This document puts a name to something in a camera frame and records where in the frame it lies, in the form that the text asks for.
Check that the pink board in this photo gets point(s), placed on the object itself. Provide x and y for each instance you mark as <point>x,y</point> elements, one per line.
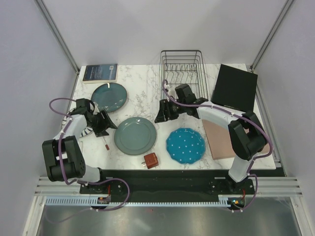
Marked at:
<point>219,141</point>

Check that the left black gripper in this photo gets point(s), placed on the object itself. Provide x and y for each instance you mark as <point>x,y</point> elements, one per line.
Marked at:
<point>106,123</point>

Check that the grey-green round plate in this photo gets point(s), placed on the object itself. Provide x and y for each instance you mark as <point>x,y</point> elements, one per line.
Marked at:
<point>135,136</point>

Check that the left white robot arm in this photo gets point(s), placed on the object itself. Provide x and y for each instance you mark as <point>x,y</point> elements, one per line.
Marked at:
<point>64,161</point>

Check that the black board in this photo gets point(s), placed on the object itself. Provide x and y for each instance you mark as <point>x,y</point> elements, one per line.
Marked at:
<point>235,88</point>

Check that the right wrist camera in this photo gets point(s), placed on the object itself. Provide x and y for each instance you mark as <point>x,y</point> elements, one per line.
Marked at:
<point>170,91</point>

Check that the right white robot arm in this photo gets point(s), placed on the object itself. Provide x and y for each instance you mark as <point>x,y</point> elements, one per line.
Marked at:
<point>248,139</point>

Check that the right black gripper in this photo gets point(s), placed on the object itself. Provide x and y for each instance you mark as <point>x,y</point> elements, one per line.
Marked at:
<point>162,115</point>

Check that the red cube power adapter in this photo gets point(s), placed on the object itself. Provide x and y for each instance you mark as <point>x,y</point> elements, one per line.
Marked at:
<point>150,161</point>

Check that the red tipped tube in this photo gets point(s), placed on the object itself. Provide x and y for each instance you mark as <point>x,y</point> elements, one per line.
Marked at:
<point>106,144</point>

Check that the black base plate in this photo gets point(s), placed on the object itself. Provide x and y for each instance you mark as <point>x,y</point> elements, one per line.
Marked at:
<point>166,185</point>

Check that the white striped plate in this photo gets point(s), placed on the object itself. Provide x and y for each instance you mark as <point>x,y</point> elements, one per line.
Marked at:
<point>85,131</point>

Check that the blue polka dot plate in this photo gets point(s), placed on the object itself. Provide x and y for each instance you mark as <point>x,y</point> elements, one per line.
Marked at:
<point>185,145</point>

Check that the wire dish rack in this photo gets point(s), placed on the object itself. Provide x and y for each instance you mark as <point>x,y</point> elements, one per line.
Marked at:
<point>184,67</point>

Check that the dark blue book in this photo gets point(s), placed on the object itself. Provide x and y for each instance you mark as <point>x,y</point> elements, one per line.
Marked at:
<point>101,73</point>

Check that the white slotted cable duct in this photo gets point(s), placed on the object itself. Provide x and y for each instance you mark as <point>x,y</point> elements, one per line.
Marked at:
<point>98,202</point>

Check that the dark teal floral plate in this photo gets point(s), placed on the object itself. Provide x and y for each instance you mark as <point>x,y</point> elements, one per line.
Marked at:
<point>110,97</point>

